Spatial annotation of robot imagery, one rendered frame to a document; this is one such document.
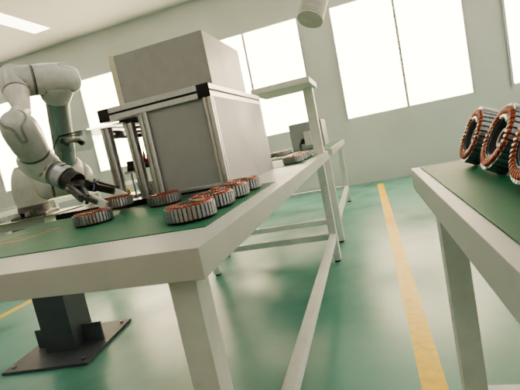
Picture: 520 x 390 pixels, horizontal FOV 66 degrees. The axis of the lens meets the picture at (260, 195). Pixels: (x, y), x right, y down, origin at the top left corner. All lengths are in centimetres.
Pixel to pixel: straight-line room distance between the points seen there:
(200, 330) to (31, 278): 30
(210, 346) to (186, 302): 8
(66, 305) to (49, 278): 165
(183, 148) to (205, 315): 85
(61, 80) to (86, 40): 589
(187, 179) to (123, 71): 50
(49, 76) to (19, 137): 60
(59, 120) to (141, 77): 65
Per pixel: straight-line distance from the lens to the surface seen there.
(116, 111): 155
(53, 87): 203
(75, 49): 802
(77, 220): 124
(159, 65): 160
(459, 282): 103
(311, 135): 262
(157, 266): 64
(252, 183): 119
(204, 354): 71
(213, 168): 140
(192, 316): 69
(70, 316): 243
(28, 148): 150
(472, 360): 112
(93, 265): 70
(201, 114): 141
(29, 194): 237
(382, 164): 626
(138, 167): 154
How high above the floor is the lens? 88
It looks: 7 degrees down
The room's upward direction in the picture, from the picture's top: 12 degrees counter-clockwise
